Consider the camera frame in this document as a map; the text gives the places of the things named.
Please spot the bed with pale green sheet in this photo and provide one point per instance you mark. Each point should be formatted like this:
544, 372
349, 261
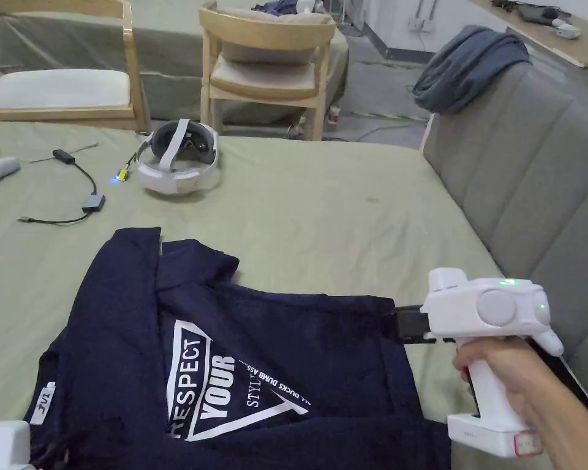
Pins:
299, 205

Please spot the grey padded headboard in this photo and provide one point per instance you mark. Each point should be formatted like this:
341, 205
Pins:
534, 186

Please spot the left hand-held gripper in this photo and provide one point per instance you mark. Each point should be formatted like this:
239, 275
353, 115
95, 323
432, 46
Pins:
2, 448

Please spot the dark blue printed shirt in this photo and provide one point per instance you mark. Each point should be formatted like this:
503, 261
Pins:
274, 342

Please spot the white headset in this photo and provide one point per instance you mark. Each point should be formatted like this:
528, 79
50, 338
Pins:
176, 171

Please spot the grey bunched garment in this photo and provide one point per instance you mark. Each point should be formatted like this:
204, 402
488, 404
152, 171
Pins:
470, 63

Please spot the small connector with blue light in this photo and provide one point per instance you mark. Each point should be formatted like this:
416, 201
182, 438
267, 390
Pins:
121, 175

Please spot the person's right hand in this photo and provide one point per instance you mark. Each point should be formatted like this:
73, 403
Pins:
517, 367

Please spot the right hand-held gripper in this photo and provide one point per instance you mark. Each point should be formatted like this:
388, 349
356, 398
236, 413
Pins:
500, 306

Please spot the person's right forearm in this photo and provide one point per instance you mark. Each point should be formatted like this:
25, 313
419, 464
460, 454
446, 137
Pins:
578, 433

